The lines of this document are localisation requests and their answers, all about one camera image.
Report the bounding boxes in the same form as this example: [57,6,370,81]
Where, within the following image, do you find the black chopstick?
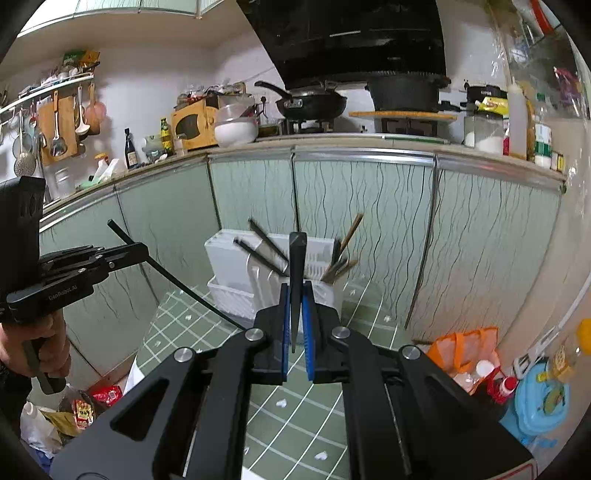
[248,218,290,263]
[322,257,348,283]
[233,238,288,278]
[290,232,308,353]
[327,249,341,275]
[106,219,245,331]

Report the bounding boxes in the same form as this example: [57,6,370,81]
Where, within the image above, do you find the dark wooden chopstick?
[339,213,363,254]

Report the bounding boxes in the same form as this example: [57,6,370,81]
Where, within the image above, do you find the brown wooden chopstick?
[329,259,359,284]

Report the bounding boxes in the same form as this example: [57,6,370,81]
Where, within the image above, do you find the person left hand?
[1,309,71,378]

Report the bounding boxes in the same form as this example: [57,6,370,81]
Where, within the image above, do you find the white plastic utensil holder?
[204,229,346,320]

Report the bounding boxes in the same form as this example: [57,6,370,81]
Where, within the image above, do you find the orange shopping bag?
[427,327,501,394]

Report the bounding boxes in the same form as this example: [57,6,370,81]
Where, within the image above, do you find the dark soy sauce bottle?
[124,128,138,170]

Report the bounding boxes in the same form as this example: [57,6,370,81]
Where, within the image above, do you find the wooden cutting board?
[37,91,78,167]

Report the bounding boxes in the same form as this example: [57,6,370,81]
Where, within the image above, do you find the red cap sauce bottle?
[485,376,519,405]

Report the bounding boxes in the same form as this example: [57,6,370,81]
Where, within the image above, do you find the black frying pan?
[253,80,346,122]

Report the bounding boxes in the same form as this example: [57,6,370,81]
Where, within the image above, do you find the yellow box on counter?
[171,100,217,151]

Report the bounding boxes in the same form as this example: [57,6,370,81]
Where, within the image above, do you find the black cooking pot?
[366,73,451,113]

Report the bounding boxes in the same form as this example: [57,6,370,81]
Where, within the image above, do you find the blue plastic container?
[500,360,570,448]

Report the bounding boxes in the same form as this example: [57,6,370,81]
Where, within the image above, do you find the clear jar white contents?
[464,111,505,155]

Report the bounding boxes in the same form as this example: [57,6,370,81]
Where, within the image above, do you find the yellow lid glass jar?
[550,318,591,384]

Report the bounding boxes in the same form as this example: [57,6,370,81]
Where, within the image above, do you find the black range hood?
[238,0,447,90]

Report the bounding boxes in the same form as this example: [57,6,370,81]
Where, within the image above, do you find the green label bottle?
[534,103,552,169]

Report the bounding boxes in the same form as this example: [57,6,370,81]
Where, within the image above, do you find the white squeeze bottle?
[508,82,529,160]

